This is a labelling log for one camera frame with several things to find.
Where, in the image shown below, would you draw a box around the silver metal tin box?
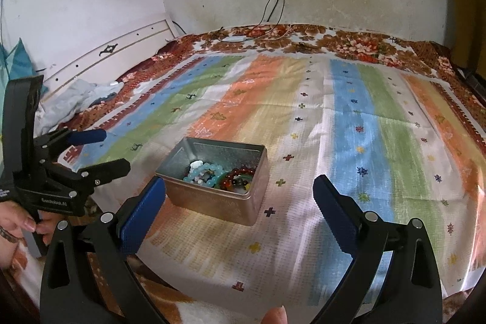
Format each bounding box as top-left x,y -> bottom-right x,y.
155,137 -> 269,227

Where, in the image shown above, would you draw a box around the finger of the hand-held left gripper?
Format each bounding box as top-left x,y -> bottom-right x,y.
57,159 -> 132,196
34,129 -> 108,160

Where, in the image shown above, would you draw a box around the striped pastel cloth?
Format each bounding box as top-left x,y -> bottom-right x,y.
61,53 -> 486,294

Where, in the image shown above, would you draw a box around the light blue bead bracelet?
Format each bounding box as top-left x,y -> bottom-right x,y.
182,162 -> 228,189

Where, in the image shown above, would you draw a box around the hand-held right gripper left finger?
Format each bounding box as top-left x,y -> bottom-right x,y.
40,176 -> 168,324

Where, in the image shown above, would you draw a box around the grey crumpled clothes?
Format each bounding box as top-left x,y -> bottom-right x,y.
38,79 -> 126,133

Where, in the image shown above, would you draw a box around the person's left hand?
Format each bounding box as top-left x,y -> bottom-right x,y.
0,200 -> 63,247

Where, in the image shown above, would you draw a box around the person's right hand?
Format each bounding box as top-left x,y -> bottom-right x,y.
262,305 -> 289,324

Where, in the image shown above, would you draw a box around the black cable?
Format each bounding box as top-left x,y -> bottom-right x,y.
251,0 -> 282,38
275,0 -> 286,34

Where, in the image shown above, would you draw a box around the yellow curtain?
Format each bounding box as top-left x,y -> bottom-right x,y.
448,0 -> 482,61

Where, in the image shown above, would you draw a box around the red bead bracelet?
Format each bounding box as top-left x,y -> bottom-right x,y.
216,165 -> 256,193

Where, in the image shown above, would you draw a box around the teal pillow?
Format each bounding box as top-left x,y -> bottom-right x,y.
0,37 -> 38,99

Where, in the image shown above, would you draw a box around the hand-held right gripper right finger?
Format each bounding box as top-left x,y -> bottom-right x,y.
311,175 -> 443,324

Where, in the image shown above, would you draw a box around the green jade bangle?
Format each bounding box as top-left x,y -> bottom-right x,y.
218,172 -> 254,193

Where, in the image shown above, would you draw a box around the white headboard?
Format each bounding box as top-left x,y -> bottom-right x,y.
40,15 -> 180,95

